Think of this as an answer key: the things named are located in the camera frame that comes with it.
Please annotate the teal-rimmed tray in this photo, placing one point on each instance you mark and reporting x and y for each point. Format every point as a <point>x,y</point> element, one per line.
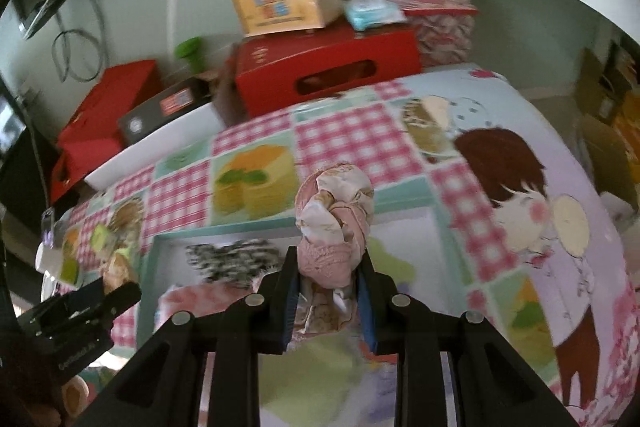
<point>420,247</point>

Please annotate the black and white leopard scrunchie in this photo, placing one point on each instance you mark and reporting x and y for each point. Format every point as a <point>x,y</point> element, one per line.
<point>235,259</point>

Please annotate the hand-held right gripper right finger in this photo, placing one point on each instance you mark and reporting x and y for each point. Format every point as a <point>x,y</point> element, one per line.
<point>365,307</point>

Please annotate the pink floral patterned box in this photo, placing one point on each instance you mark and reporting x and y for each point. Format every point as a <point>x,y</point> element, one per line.
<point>440,27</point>

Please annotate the white board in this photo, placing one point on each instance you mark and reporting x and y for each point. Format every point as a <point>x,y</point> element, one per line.
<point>150,157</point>

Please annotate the wet wipes pack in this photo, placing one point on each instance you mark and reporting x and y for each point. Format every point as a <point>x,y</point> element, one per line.
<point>372,13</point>

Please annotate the pink checkered printed tablecloth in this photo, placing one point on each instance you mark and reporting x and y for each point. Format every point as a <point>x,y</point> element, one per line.
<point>340,132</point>

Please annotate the black box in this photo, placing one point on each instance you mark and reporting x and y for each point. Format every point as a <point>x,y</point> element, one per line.
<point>160,112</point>

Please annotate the flat red box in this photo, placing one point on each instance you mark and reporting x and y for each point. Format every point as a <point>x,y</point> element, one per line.
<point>80,172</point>

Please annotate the person's left hand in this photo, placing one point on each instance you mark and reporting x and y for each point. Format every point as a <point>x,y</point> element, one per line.
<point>75,394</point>

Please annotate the lavender cartoon bedsheet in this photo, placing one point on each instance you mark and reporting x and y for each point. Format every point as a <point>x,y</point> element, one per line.
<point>575,147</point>

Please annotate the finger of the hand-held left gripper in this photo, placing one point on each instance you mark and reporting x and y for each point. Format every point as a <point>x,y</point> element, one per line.
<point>70,299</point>
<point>120,299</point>

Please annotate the large red box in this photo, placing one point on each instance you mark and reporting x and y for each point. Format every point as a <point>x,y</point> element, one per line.
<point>115,102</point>

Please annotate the light green cloth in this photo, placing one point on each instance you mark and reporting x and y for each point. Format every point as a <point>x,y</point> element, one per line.
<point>320,382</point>

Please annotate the brown cardboard boxes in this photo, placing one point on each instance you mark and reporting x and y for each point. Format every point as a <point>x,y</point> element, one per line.
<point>605,147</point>

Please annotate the green plastic object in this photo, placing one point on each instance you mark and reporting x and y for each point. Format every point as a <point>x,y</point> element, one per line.
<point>190,52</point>

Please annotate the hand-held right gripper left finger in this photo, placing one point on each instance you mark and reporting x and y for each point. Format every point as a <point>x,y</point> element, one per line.
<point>290,302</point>

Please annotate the pink floral scrunchie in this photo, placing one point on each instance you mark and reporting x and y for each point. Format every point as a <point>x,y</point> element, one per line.
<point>330,217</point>

